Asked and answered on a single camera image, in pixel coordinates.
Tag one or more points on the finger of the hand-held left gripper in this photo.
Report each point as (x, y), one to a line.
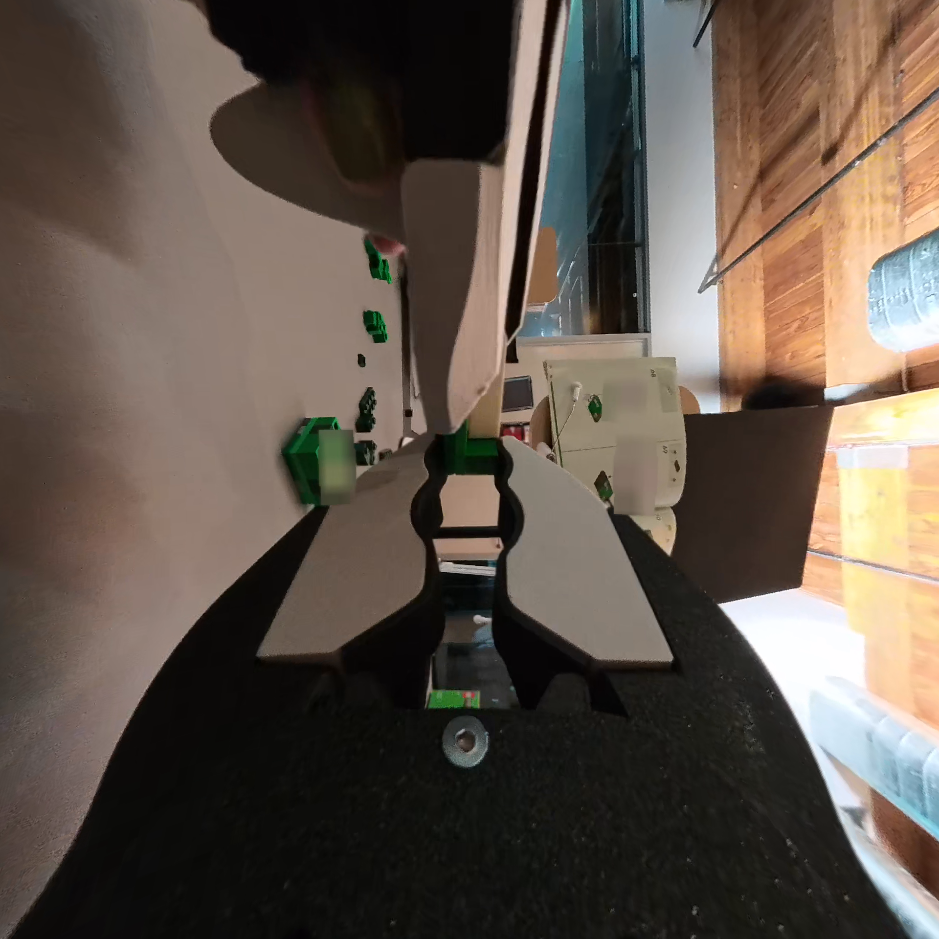
(455, 293)
(539, 73)

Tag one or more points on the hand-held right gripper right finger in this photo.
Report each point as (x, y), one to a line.
(587, 579)

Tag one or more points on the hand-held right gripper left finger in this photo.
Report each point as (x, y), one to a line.
(352, 579)

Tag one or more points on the bright green lego pieces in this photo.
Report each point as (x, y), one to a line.
(375, 326)

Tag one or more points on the green lego assembly white brick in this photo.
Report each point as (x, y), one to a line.
(301, 458)

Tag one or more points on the open lego instruction booklet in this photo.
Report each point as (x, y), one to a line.
(623, 440)

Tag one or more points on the green lego box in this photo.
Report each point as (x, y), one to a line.
(453, 698)

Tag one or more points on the person's left hand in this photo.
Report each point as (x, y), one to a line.
(359, 132)

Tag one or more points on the tan rounded board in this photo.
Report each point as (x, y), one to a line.
(546, 275)

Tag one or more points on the book stand with white base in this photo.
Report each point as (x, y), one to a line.
(541, 425)

